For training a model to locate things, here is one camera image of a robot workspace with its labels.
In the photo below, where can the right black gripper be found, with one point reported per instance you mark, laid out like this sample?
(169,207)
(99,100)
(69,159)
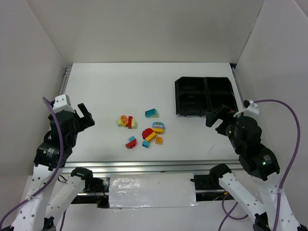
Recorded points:
(222,121)

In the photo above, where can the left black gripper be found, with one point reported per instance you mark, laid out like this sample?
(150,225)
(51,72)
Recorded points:
(78,119)

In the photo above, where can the yellow lego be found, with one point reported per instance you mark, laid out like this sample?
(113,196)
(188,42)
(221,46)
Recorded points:
(158,130)

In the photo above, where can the blue monster face lego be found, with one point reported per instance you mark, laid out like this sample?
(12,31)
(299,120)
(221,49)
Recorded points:
(158,125)

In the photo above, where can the red rounded lego brick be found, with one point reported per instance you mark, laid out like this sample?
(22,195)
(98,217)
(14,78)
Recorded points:
(146,133)

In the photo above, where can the orange square lego brick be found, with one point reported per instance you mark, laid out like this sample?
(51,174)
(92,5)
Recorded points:
(159,140)

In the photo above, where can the teal and green lego brick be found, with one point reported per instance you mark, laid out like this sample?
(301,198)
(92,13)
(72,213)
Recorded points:
(151,113)

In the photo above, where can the yellow long lego brick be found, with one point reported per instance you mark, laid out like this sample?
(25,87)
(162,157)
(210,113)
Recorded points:
(151,137)

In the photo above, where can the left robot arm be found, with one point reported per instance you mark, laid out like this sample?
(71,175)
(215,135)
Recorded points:
(39,211)

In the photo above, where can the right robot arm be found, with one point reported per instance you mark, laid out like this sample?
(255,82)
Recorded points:
(273,212)

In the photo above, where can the black four-compartment bin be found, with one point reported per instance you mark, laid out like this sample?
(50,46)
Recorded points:
(195,96)

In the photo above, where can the light green lego brick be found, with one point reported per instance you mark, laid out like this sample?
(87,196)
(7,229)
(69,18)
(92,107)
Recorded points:
(119,123)

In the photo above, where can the red tall lego brick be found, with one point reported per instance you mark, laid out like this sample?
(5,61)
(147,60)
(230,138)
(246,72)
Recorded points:
(129,124)

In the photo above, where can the light green rounded lego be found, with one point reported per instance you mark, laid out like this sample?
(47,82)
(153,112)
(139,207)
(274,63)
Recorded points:
(133,123)

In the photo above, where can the small teal lego brick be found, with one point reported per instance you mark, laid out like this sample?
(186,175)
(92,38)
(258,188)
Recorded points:
(145,144)

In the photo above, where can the white foil tape panel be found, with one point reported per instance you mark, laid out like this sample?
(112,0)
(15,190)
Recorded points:
(152,190)

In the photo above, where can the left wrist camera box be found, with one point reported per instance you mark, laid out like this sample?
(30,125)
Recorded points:
(62,103)

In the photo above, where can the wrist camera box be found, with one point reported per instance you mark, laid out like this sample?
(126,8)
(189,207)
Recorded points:
(62,103)
(251,107)

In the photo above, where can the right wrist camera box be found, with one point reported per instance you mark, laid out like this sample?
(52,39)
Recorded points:
(251,107)

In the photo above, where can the aluminium rail frame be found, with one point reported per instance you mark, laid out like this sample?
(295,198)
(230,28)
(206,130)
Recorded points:
(105,168)

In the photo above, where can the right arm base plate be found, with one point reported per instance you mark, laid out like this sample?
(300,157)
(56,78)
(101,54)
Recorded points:
(206,189)

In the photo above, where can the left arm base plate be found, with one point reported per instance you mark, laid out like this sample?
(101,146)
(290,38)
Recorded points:
(97,193)

